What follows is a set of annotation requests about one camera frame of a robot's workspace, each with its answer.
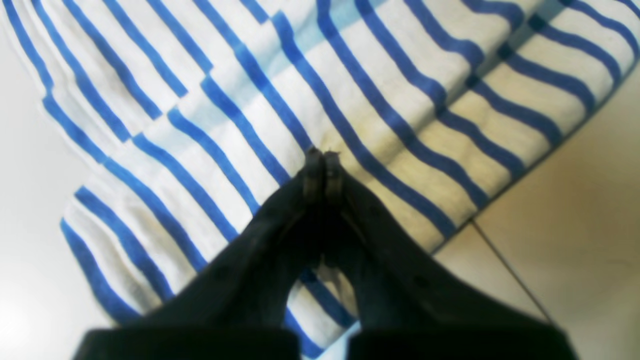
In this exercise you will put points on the blue white striped T-shirt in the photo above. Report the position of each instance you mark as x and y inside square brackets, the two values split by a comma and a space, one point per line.
[191, 113]

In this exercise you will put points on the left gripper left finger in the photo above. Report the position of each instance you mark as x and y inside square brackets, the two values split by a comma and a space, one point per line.
[236, 308]

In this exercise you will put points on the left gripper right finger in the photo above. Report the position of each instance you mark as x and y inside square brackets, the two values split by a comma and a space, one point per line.
[410, 307]

